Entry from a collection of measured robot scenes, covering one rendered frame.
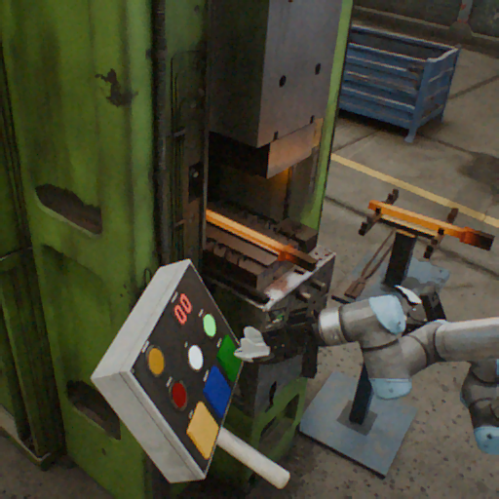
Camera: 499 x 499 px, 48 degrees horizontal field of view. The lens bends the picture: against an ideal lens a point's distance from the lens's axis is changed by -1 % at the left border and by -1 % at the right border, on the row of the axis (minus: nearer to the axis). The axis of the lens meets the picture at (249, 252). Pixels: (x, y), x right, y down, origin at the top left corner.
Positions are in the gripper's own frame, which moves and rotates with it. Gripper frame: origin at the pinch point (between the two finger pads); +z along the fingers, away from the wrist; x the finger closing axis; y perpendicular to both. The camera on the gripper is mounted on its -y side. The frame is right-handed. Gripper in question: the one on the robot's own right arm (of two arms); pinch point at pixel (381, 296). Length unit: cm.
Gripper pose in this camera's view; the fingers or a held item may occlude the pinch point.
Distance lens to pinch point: 151.3
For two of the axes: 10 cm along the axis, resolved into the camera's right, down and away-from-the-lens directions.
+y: -0.7, 8.3, 5.6
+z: -7.9, -3.9, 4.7
